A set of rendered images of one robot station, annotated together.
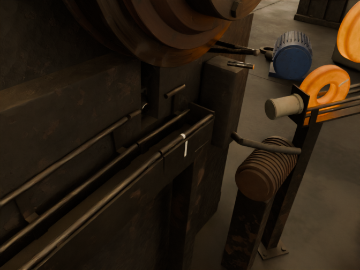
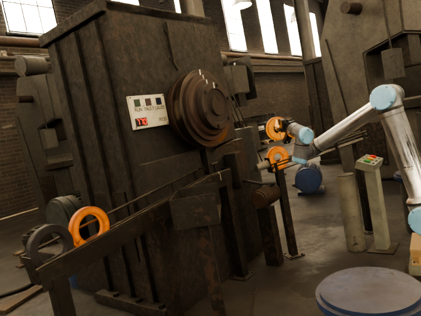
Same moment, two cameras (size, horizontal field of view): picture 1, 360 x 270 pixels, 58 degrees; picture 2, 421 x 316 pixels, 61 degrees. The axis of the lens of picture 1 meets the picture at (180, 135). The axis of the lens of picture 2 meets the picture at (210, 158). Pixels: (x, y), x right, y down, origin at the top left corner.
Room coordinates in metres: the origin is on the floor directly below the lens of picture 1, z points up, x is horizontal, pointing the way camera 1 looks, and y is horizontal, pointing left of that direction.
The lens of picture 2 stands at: (-1.62, -0.19, 1.01)
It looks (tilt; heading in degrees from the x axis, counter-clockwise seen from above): 5 degrees down; 6
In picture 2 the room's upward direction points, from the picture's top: 11 degrees counter-clockwise
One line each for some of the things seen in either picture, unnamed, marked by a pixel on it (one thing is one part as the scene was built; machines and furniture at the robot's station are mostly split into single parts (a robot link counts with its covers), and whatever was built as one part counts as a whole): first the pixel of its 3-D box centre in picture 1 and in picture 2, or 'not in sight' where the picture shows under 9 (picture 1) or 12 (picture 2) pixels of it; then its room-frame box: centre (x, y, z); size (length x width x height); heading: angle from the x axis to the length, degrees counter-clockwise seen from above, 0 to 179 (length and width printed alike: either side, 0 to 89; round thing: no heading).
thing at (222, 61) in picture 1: (219, 103); (235, 170); (0.79, -0.10, 0.68); 0.11 x 0.08 x 0.24; 56
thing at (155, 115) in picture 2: not in sight; (148, 111); (0.36, 0.30, 1.15); 0.26 x 0.02 x 0.18; 146
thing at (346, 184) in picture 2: not in sight; (351, 212); (0.80, -0.82, 0.26); 0.12 x 0.12 x 0.52
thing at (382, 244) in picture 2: not in sight; (376, 202); (0.74, -0.97, 0.31); 0.24 x 0.16 x 0.62; 146
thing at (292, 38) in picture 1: (291, 53); (309, 177); (2.69, -0.89, 0.17); 0.57 x 0.31 x 0.34; 166
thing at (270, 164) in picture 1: (254, 211); (271, 224); (0.79, -0.28, 0.27); 0.22 x 0.13 x 0.53; 146
